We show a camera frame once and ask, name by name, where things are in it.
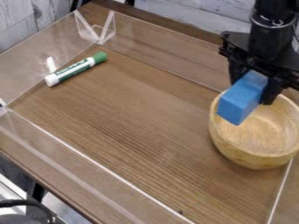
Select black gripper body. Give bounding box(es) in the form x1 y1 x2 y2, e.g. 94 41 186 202
220 31 299 90

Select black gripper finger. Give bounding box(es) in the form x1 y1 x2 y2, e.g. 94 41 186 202
229 57 249 84
261 77 286 105

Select blue rectangular block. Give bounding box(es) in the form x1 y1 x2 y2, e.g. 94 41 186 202
218 70 268 126

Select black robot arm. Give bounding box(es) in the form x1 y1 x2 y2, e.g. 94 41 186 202
220 0 299 105

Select brown wooden bowl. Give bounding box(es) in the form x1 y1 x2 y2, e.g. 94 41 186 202
209 93 299 170

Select green and white marker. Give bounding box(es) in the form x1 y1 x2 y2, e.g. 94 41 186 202
45 52 109 87

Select clear acrylic tray walls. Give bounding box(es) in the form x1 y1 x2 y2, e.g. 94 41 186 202
0 6 299 224

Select black metal mount bottom left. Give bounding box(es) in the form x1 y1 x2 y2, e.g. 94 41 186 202
0 199 67 224

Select black cable bottom left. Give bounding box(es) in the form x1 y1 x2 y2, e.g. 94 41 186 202
0 199 61 224

